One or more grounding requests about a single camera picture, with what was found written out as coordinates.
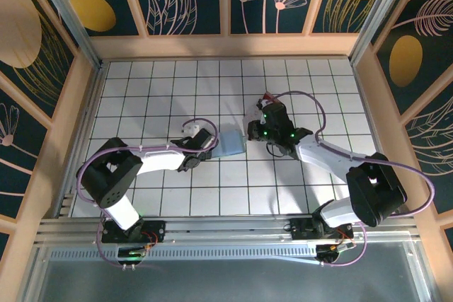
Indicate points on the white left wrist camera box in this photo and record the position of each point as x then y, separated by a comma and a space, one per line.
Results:
191, 129

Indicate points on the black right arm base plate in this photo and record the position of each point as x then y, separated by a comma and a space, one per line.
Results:
301, 227

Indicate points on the red object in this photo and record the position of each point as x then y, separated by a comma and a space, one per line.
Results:
252, 115

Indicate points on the perforated metal strip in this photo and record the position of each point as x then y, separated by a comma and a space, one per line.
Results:
212, 254

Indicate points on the aluminium mounting rail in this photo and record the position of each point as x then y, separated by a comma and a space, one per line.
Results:
226, 227

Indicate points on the aluminium corner post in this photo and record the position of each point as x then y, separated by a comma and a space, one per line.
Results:
70, 15
374, 15

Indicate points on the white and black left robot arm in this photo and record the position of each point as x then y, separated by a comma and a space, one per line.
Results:
159, 160

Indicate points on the grey metal shelf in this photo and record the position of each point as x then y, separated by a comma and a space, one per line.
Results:
226, 280

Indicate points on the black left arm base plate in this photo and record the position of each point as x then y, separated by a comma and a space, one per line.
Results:
155, 227

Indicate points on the red cards stack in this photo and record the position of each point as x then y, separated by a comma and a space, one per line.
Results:
266, 96

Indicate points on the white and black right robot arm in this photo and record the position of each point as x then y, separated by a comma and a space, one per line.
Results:
325, 155

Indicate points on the aluminium side rail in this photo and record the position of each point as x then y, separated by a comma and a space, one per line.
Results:
91, 104

